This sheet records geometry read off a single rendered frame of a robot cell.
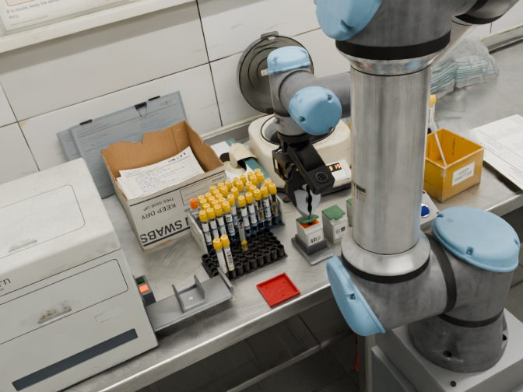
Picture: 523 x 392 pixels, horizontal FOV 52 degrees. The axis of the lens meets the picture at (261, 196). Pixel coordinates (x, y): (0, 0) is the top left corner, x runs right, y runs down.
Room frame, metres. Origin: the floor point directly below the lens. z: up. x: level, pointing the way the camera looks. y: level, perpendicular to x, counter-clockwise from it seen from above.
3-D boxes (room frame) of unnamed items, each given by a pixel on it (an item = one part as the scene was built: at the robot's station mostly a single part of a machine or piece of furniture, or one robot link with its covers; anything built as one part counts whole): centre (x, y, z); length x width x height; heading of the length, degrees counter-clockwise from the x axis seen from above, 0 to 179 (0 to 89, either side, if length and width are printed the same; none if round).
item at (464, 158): (1.07, -0.45, 0.93); 0.13 x 0.13 x 0.10; 25
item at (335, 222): (0.94, -0.15, 0.91); 0.05 x 0.04 x 0.07; 21
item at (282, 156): (0.92, -0.08, 1.12); 0.09 x 0.08 x 0.12; 21
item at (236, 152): (1.21, 0.05, 0.92); 0.24 x 0.12 x 0.10; 21
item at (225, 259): (0.90, 0.06, 0.93); 0.17 x 0.09 x 0.11; 111
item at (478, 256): (0.55, -0.28, 1.12); 0.13 x 0.12 x 0.14; 101
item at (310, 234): (0.90, -0.09, 0.92); 0.05 x 0.04 x 0.06; 21
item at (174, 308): (0.76, 0.19, 0.92); 0.21 x 0.07 x 0.05; 111
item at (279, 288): (0.79, 0.00, 0.88); 0.07 x 0.07 x 0.01; 21
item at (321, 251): (0.90, -0.09, 0.89); 0.09 x 0.05 x 0.04; 21
